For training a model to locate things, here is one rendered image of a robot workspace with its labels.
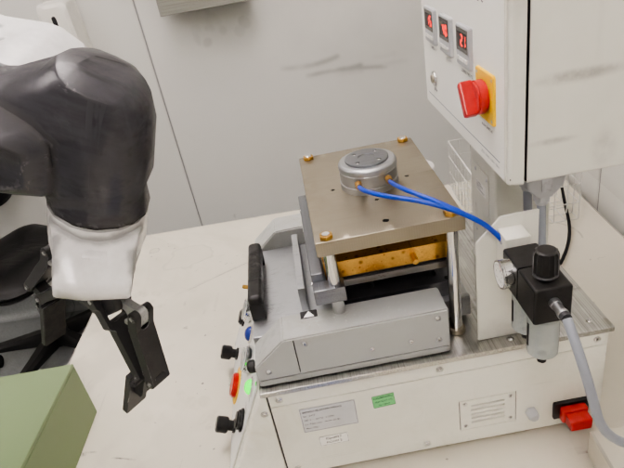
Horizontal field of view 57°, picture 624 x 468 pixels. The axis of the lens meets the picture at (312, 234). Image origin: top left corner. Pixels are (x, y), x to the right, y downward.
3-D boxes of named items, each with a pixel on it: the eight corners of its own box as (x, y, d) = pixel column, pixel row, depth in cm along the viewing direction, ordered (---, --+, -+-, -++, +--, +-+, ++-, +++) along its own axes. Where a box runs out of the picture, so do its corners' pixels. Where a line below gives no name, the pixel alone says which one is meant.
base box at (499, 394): (506, 287, 111) (507, 210, 102) (612, 442, 78) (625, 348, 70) (237, 338, 111) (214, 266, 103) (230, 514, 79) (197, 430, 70)
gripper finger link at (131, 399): (146, 358, 64) (150, 362, 63) (141, 393, 68) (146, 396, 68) (125, 375, 61) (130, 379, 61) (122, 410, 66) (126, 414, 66)
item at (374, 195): (451, 180, 95) (448, 105, 88) (530, 287, 68) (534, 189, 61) (308, 208, 95) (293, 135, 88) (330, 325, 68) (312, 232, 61)
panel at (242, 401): (236, 344, 109) (257, 263, 101) (230, 478, 83) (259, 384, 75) (226, 342, 109) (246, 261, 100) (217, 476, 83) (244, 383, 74)
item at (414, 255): (416, 197, 92) (411, 142, 87) (460, 271, 73) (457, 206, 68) (312, 217, 92) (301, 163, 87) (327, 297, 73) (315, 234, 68)
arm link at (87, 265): (102, 158, 56) (101, 201, 60) (-18, 210, 47) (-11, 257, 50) (199, 223, 53) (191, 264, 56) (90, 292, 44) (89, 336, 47)
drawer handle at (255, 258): (265, 261, 92) (259, 240, 90) (266, 318, 79) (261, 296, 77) (253, 264, 92) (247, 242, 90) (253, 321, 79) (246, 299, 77)
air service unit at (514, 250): (523, 304, 72) (525, 201, 65) (580, 387, 60) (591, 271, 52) (482, 312, 72) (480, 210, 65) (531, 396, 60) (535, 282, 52)
